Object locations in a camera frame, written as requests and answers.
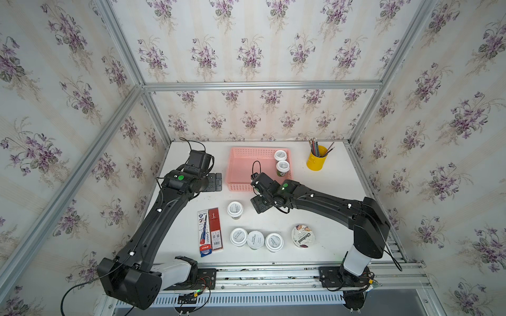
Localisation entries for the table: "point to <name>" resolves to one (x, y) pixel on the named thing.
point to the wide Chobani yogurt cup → (303, 236)
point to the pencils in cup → (315, 148)
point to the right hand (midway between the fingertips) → (262, 200)
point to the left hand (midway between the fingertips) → (210, 182)
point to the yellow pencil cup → (316, 163)
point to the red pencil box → (215, 230)
